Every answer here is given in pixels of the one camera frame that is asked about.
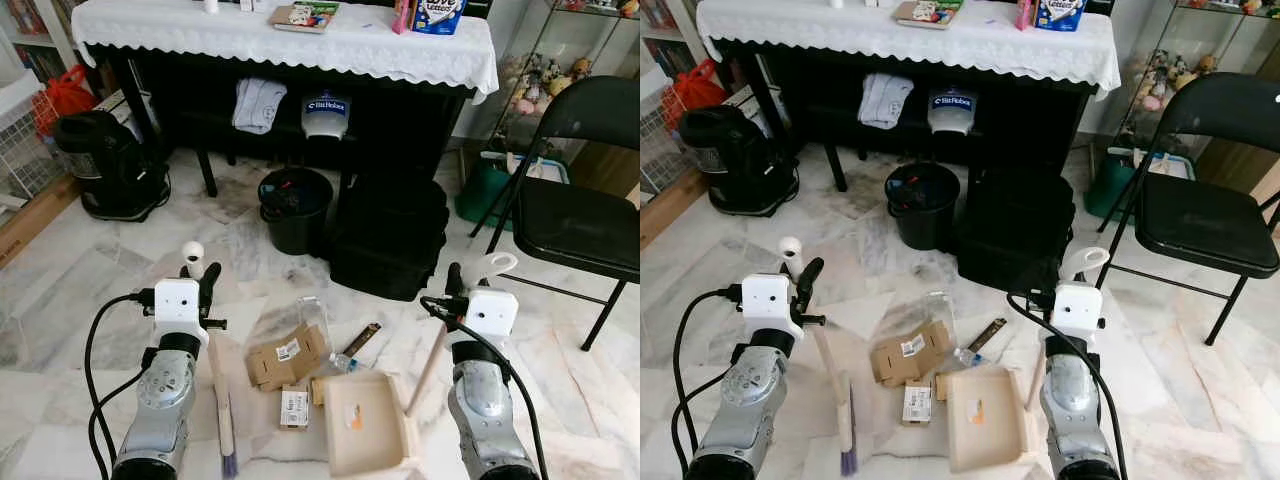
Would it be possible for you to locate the wooden broom with white tip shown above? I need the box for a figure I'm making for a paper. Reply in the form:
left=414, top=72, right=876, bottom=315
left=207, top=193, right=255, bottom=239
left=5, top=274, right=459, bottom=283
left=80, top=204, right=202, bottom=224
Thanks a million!
left=777, top=236, right=863, bottom=477
left=181, top=241, right=241, bottom=479

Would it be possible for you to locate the brown cardboard piece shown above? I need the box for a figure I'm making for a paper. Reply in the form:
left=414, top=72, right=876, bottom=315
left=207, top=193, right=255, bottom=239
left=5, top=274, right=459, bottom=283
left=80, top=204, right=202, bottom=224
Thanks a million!
left=244, top=321, right=332, bottom=392
left=869, top=319, right=954, bottom=389

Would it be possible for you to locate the beige dustpan with wooden handle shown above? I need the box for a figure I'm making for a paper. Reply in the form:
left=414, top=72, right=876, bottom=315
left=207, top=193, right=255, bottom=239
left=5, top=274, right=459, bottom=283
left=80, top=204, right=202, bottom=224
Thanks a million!
left=943, top=246, right=1112, bottom=474
left=320, top=251, right=520, bottom=478

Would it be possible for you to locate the dark brown wrapper stick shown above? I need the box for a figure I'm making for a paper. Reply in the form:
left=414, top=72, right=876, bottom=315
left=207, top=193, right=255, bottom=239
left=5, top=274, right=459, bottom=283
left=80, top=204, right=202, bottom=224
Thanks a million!
left=967, top=317, right=1010, bottom=357
left=344, top=321, right=384, bottom=360

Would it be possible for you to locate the green watering can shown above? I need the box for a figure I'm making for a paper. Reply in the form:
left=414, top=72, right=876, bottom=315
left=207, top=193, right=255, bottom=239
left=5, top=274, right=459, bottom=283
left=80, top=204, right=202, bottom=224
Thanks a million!
left=1084, top=144, right=1197, bottom=224
left=454, top=148, right=572, bottom=232

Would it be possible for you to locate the clear plastic bottle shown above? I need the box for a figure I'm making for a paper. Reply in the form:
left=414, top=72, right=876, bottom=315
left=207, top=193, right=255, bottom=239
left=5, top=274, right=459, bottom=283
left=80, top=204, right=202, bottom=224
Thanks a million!
left=924, top=289, right=992, bottom=369
left=294, top=294, right=372, bottom=374

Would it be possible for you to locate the black plastic bucket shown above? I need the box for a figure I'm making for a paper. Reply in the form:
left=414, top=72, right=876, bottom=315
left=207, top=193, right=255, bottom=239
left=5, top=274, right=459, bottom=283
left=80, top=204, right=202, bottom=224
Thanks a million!
left=884, top=161, right=962, bottom=252
left=257, top=166, right=335, bottom=257

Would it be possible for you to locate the small labelled carton box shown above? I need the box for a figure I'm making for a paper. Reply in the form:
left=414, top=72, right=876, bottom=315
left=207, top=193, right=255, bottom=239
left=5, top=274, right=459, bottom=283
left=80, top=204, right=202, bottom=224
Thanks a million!
left=901, top=382, right=934, bottom=427
left=279, top=387, right=312, bottom=430

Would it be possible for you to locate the black folding chair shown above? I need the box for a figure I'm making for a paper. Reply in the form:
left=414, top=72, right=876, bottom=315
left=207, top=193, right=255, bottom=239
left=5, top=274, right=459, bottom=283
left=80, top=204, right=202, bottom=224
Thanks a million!
left=468, top=74, right=641, bottom=353
left=1094, top=71, right=1280, bottom=347

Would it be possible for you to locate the black round appliance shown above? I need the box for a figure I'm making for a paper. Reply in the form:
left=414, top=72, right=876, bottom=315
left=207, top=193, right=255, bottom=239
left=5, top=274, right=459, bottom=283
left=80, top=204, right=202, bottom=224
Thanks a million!
left=677, top=104, right=800, bottom=217
left=51, top=109, right=172, bottom=224

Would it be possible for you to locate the black table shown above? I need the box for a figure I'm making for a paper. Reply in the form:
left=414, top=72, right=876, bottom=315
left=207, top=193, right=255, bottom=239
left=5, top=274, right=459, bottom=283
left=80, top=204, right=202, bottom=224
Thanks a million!
left=714, top=40, right=1097, bottom=193
left=100, top=44, right=473, bottom=201

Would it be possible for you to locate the low wooden storage shelf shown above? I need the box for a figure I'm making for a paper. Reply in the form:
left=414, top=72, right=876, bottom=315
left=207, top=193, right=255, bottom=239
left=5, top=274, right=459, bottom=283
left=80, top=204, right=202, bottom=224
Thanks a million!
left=640, top=168, right=706, bottom=251
left=0, top=174, right=83, bottom=268

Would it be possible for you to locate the white folded cloth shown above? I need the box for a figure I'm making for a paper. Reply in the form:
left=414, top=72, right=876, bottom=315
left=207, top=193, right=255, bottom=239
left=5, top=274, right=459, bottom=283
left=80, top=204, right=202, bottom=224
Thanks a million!
left=231, top=77, right=290, bottom=137
left=857, top=71, right=914, bottom=132

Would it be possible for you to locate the white printed bag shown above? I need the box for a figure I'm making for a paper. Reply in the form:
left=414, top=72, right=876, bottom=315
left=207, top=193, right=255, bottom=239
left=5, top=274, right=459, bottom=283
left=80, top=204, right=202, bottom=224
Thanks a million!
left=926, top=86, right=979, bottom=137
left=299, top=91, right=354, bottom=142

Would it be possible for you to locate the red plastic bag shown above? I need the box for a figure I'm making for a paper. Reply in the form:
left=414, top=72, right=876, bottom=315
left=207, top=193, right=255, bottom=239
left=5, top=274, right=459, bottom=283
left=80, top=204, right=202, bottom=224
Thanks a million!
left=661, top=57, right=730, bottom=132
left=34, top=64, right=100, bottom=137

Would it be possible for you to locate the white lace tablecloth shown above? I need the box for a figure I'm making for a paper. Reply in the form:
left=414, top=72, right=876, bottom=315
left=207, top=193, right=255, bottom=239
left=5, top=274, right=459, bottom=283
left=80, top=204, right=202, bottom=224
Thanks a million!
left=71, top=0, right=500, bottom=103
left=696, top=0, right=1122, bottom=101

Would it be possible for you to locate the blue snack box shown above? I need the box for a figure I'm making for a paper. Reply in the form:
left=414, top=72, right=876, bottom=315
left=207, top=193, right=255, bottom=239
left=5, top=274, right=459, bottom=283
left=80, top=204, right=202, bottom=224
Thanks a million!
left=1034, top=0, right=1090, bottom=32
left=411, top=0, right=469, bottom=37

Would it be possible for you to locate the glass display cabinet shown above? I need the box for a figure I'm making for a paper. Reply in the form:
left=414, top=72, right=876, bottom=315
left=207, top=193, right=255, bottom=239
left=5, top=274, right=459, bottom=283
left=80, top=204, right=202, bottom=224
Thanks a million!
left=1118, top=0, right=1280, bottom=153
left=488, top=0, right=641, bottom=153

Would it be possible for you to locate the colourful picture book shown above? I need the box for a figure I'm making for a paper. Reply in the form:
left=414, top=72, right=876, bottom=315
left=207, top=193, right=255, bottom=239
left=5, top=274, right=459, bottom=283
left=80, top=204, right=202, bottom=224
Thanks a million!
left=892, top=0, right=967, bottom=30
left=267, top=2, right=342, bottom=35

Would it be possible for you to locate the white bookshelf with books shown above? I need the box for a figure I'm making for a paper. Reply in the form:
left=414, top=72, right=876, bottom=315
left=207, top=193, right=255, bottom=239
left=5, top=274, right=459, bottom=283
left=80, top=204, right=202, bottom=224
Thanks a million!
left=640, top=0, right=703, bottom=81
left=0, top=0, right=83, bottom=83

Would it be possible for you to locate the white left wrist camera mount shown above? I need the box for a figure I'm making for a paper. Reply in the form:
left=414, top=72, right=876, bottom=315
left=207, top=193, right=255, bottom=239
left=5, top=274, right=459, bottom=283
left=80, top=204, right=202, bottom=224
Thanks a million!
left=153, top=279, right=207, bottom=337
left=739, top=274, right=807, bottom=342

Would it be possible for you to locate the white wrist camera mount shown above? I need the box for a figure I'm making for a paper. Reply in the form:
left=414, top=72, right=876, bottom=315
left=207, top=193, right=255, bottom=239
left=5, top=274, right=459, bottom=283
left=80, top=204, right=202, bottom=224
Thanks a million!
left=1049, top=282, right=1105, bottom=342
left=153, top=279, right=207, bottom=337
left=464, top=287, right=520, bottom=342
left=739, top=274, right=807, bottom=342

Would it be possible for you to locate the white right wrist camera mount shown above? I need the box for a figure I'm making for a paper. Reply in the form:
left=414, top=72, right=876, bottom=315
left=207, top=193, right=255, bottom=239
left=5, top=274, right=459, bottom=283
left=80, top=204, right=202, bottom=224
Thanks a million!
left=464, top=287, right=520, bottom=342
left=1049, top=282, right=1105, bottom=342

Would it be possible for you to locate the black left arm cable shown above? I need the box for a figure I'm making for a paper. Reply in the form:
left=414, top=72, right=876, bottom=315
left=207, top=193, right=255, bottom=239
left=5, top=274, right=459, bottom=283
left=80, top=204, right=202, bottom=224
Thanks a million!
left=83, top=288, right=157, bottom=480
left=670, top=286, right=744, bottom=477

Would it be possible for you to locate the white wire basket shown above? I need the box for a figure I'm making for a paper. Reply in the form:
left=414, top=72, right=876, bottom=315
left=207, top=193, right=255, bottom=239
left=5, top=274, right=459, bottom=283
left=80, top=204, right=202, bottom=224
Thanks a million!
left=0, top=88, right=72, bottom=203
left=640, top=88, right=692, bottom=197

